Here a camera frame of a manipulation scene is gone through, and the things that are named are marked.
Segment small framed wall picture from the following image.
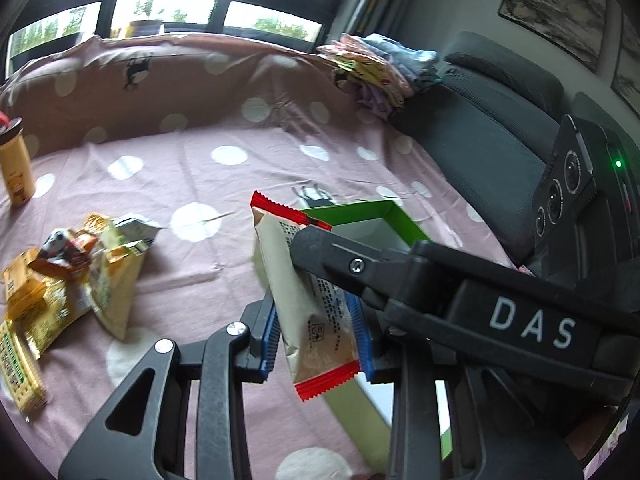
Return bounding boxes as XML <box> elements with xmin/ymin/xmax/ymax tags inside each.
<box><xmin>610</xmin><ymin>10</ymin><xmax>640</xmax><ymax>111</ymax></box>

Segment long yellow snack packet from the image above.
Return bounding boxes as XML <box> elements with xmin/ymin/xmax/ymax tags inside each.
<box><xmin>5</xmin><ymin>280</ymin><xmax>91</xmax><ymax>361</ymax></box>

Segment large framed wall picture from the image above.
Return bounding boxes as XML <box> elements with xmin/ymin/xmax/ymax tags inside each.
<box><xmin>500</xmin><ymin>0</ymin><xmax>608</xmax><ymax>73</ymax></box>

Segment beige snack packet red ends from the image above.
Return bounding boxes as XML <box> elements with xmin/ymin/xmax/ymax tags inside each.
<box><xmin>250</xmin><ymin>191</ymin><xmax>362</xmax><ymax>402</ymax></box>

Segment pink polka-dot blanket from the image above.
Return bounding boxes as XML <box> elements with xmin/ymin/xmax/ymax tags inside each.
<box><xmin>0</xmin><ymin>32</ymin><xmax>531</xmax><ymax>480</ymax></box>

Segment white grey crumpled snack packet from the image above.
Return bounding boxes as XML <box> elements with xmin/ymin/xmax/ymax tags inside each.
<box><xmin>107</xmin><ymin>215</ymin><xmax>163</xmax><ymax>256</ymax></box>

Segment small orange snack packet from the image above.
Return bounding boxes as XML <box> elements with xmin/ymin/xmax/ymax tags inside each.
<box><xmin>82</xmin><ymin>212</ymin><xmax>111</xmax><ymax>241</ymax></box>

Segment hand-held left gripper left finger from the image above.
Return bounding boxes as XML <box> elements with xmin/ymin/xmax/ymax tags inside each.
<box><xmin>57</xmin><ymin>297</ymin><xmax>279</xmax><ymax>480</ymax></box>

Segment small yellow snack packet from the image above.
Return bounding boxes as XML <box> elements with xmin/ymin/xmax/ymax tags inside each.
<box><xmin>0</xmin><ymin>250</ymin><xmax>48</xmax><ymax>318</ymax></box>

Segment green cardboard box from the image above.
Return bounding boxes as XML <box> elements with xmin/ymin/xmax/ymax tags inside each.
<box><xmin>299</xmin><ymin>199</ymin><xmax>453</xmax><ymax>478</ymax></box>

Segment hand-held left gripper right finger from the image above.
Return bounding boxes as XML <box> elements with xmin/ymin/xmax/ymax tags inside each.
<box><xmin>346</xmin><ymin>294</ymin><xmax>586</xmax><ymax>480</ymax></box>

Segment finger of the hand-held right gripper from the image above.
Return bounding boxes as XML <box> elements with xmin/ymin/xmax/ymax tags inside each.
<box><xmin>290</xmin><ymin>225</ymin><xmax>416</xmax><ymax>306</ymax></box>

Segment dark grey sofa cushion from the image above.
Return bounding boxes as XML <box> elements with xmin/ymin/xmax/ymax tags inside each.
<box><xmin>390</xmin><ymin>30</ymin><xmax>566</xmax><ymax>266</ymax></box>

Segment orange black crumpled snack packet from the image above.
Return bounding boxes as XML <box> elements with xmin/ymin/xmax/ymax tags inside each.
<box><xmin>40</xmin><ymin>229</ymin><xmax>98</xmax><ymax>278</ymax></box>

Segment yellow cracker packet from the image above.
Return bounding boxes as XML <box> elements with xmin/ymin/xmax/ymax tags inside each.
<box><xmin>0</xmin><ymin>320</ymin><xmax>48</xmax><ymax>413</ymax></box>

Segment potted plant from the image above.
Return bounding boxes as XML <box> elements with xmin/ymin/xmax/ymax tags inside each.
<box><xmin>127</xmin><ymin>0</ymin><xmax>166</xmax><ymax>38</ymax></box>

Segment pale yellow green-print snack packet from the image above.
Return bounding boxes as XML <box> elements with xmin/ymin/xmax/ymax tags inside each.
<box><xmin>87</xmin><ymin>240</ymin><xmax>151</xmax><ymax>343</ymax></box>

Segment yellow bottle brown cap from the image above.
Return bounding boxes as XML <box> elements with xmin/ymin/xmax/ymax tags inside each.
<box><xmin>0</xmin><ymin>117</ymin><xmax>37</xmax><ymax>208</ymax></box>

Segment stack of folded clothes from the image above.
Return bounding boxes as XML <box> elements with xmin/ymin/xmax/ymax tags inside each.
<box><xmin>317</xmin><ymin>32</ymin><xmax>441</xmax><ymax>121</ymax></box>

